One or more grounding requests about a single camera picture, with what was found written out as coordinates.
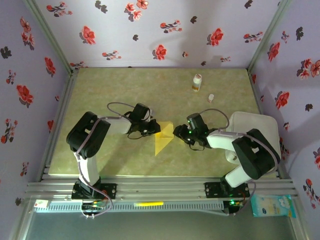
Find yellow cloth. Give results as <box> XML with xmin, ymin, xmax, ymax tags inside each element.
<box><xmin>153</xmin><ymin>120</ymin><xmax>175</xmax><ymax>157</ymax></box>

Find white square plastic container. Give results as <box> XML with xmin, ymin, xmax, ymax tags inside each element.
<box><xmin>224</xmin><ymin>111</ymin><xmax>280</xmax><ymax>167</ymax></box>

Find large white bottle orange label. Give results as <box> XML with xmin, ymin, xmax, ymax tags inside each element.
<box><xmin>191</xmin><ymin>73</ymin><xmax>203</xmax><ymax>92</ymax></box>

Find controller board with green light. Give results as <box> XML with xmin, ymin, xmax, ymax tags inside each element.
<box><xmin>223</xmin><ymin>198</ymin><xmax>245</xmax><ymax>217</ymax></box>

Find blue wet wipes packet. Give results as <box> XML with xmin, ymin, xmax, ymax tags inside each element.
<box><xmin>250</xmin><ymin>194</ymin><xmax>297</xmax><ymax>219</ymax></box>

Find white card with red mark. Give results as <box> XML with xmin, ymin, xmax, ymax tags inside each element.
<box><xmin>34</xmin><ymin>199</ymin><xmax>50</xmax><ymax>210</ymax></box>

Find thin black left gripper cable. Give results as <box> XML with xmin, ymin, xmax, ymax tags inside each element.
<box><xmin>127</xmin><ymin>131</ymin><xmax>146</xmax><ymax>140</ymax></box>

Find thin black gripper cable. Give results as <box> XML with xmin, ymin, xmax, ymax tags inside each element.
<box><xmin>127</xmin><ymin>131</ymin><xmax>146</xmax><ymax>140</ymax></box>
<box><xmin>188</xmin><ymin>142</ymin><xmax>206</xmax><ymax>151</ymax></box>

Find thin black right gripper cable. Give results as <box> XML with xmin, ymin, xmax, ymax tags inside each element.
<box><xmin>188</xmin><ymin>142</ymin><xmax>206</xmax><ymax>151</ymax></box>

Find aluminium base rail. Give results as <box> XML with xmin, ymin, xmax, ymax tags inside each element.
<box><xmin>24</xmin><ymin>176</ymin><xmax>300</xmax><ymax>200</ymax></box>

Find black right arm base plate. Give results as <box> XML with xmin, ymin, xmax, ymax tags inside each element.
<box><xmin>204</xmin><ymin>181</ymin><xmax>251</xmax><ymax>200</ymax></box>

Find grey slotted cable duct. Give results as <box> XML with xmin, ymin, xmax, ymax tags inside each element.
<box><xmin>47</xmin><ymin>201</ymin><xmax>224</xmax><ymax>213</ymax></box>

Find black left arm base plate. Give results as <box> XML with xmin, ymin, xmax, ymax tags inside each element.
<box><xmin>71</xmin><ymin>182</ymin><xmax>118</xmax><ymax>200</ymax></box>

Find aluminium side rail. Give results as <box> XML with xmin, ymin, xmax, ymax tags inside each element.
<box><xmin>37</xmin><ymin>69</ymin><xmax>80</xmax><ymax>182</ymax></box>
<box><xmin>246</xmin><ymin>69</ymin><xmax>292</xmax><ymax>180</ymax></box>

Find grey left arm cable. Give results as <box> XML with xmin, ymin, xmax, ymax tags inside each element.
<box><xmin>74</xmin><ymin>101</ymin><xmax>137</xmax><ymax>220</ymax></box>

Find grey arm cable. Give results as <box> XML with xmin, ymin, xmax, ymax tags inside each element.
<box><xmin>199</xmin><ymin>108</ymin><xmax>282</xmax><ymax>217</ymax></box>
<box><xmin>74</xmin><ymin>101</ymin><xmax>137</xmax><ymax>220</ymax></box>

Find grey right arm cable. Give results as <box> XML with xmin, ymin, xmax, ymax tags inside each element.
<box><xmin>199</xmin><ymin>108</ymin><xmax>282</xmax><ymax>217</ymax></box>

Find connector board with coloured wires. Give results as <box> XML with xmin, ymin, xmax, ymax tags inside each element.
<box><xmin>81</xmin><ymin>199</ymin><xmax>106</xmax><ymax>218</ymax></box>

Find aluminium frame post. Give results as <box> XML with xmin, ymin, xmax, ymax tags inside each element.
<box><xmin>247</xmin><ymin>0</ymin><xmax>292</xmax><ymax>73</ymax></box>
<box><xmin>23</xmin><ymin>0</ymin><xmax>78</xmax><ymax>76</ymax></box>

